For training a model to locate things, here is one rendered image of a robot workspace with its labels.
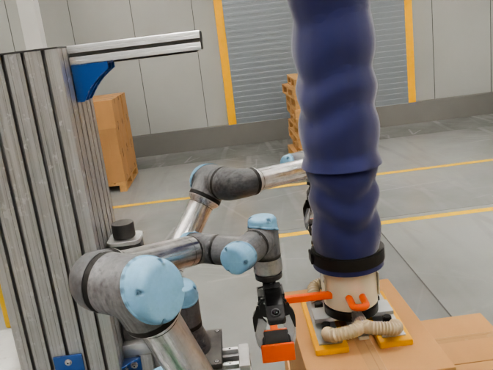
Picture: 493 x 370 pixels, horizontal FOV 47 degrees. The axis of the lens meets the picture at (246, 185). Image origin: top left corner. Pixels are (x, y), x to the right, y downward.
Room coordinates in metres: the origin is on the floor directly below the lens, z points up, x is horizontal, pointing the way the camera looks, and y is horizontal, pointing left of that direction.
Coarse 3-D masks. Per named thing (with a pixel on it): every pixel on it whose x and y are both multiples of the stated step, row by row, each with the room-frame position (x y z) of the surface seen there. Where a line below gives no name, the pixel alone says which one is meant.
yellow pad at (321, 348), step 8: (304, 304) 1.79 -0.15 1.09; (312, 304) 1.77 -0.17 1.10; (320, 304) 1.72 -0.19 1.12; (304, 312) 1.73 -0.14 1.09; (312, 320) 1.66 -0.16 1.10; (312, 328) 1.62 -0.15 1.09; (320, 328) 1.60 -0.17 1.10; (312, 336) 1.57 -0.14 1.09; (320, 336) 1.56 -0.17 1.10; (320, 344) 1.51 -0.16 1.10; (328, 344) 1.51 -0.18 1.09; (336, 344) 1.51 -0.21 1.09; (344, 344) 1.50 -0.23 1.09; (320, 352) 1.49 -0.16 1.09; (328, 352) 1.49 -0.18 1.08; (336, 352) 1.49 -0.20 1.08; (344, 352) 1.49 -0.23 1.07
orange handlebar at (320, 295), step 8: (288, 296) 1.62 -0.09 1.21; (296, 296) 1.61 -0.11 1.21; (304, 296) 1.61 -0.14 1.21; (312, 296) 1.61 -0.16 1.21; (320, 296) 1.61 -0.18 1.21; (328, 296) 1.61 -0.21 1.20; (360, 296) 1.57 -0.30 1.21; (352, 304) 1.52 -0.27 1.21; (360, 304) 1.51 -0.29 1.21; (368, 304) 1.51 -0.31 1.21; (272, 328) 1.43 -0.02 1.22
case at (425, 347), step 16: (384, 288) 1.88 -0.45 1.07; (400, 304) 1.75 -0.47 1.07; (304, 320) 1.71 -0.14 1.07; (416, 320) 1.63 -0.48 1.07; (304, 336) 1.61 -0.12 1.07; (416, 336) 1.53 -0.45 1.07; (432, 336) 1.53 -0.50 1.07; (304, 352) 1.52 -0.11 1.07; (352, 352) 1.49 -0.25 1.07; (368, 352) 1.48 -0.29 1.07; (384, 352) 1.47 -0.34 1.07; (400, 352) 1.46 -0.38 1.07; (416, 352) 1.45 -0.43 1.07; (432, 352) 1.44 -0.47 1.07; (304, 368) 1.45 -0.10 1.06; (320, 368) 1.43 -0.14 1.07; (336, 368) 1.42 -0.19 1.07; (352, 368) 1.41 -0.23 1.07; (368, 368) 1.40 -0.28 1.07; (384, 368) 1.39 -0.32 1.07; (400, 368) 1.38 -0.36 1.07; (416, 368) 1.37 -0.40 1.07; (432, 368) 1.37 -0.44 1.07; (448, 368) 1.36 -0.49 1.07
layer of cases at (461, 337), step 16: (432, 320) 2.53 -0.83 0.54; (448, 320) 2.51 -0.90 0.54; (464, 320) 2.49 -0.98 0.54; (480, 320) 2.48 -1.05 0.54; (448, 336) 2.37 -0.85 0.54; (464, 336) 2.35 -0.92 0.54; (480, 336) 2.34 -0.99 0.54; (448, 352) 2.24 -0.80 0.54; (464, 352) 2.23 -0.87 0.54; (480, 352) 2.21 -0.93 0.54; (288, 368) 2.27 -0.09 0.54; (464, 368) 2.11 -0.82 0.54; (480, 368) 2.10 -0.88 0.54
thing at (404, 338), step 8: (384, 296) 1.78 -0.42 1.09; (376, 320) 1.61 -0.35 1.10; (384, 320) 1.58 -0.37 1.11; (400, 320) 1.61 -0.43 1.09; (376, 336) 1.53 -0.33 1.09; (384, 336) 1.52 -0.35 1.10; (392, 336) 1.52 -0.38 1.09; (400, 336) 1.51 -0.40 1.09; (408, 336) 1.51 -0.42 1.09; (384, 344) 1.49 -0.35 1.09; (392, 344) 1.49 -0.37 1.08; (400, 344) 1.49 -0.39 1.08; (408, 344) 1.49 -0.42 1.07
